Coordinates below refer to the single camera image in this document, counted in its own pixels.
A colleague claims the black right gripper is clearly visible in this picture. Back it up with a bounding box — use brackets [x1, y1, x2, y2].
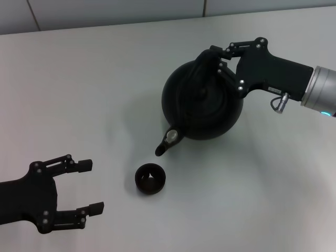
[209, 37, 314, 102]

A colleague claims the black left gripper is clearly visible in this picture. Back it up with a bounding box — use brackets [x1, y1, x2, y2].
[0, 154, 105, 235]

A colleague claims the small black teacup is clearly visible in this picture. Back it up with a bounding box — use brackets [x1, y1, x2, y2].
[134, 163, 167, 196]

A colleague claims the black round teapot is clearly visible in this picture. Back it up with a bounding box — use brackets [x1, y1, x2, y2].
[154, 51, 244, 158]

